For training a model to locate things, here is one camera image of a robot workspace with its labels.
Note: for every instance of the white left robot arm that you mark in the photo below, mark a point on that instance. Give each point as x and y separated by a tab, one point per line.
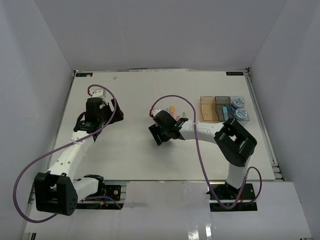
56	190

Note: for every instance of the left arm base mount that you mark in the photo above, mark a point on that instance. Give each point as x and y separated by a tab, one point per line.
110	198

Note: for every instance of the blue highlighter pen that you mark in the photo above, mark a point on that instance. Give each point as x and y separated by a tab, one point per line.
225	110

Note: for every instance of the blue-lidded cleaning gel jar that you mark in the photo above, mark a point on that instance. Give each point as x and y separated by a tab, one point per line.
237	103

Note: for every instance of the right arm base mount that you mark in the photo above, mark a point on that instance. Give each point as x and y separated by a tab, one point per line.
227	195

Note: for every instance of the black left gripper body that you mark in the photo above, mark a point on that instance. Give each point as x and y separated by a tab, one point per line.
106	115

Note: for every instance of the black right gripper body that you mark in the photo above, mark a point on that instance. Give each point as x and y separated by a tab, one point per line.
156	129

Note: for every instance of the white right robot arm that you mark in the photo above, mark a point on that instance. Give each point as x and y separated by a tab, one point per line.
234	141

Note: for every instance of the grey transparent tray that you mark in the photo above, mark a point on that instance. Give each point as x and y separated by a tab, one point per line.
220	102

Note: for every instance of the orange highlighter pen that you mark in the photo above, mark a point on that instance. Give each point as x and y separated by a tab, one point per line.
172	110

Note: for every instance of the amber transparent tray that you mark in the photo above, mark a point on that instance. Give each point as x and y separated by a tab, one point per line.
208	109

